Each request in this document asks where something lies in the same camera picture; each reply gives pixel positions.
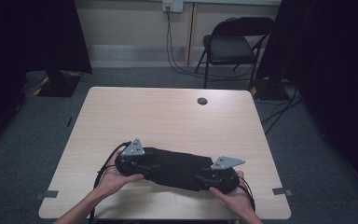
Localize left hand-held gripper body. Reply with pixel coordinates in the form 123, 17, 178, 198
115, 138, 146, 177

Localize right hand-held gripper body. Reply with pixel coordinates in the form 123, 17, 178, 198
210, 155, 246, 195

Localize black pants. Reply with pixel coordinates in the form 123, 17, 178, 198
117, 147, 241, 192

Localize person's right hand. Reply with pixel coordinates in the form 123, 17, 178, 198
208, 170, 252, 217

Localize person's left hand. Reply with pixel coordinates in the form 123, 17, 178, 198
94, 148, 145, 201

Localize black stand base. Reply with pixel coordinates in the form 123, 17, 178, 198
33, 69, 83, 98
250, 77, 290, 102

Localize black folding chair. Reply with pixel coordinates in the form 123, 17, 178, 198
195, 16, 276, 90

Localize black curtain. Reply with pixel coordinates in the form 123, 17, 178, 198
0, 0, 93, 157
255, 0, 358, 200

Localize left hand-held gripper black cable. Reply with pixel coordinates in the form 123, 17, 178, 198
88, 141, 132, 224

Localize hand-held gripper black cable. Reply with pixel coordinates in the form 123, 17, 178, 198
237, 175, 256, 213
88, 141, 132, 224

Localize right hand-held gripper black cable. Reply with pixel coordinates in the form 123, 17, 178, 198
237, 175, 256, 213

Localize black floor cables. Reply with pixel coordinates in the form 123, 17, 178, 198
259, 81, 303, 135

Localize wooden wall strip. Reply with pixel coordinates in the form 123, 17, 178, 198
184, 2, 198, 67

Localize white wall socket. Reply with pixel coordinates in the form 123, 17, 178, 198
162, 0, 185, 14

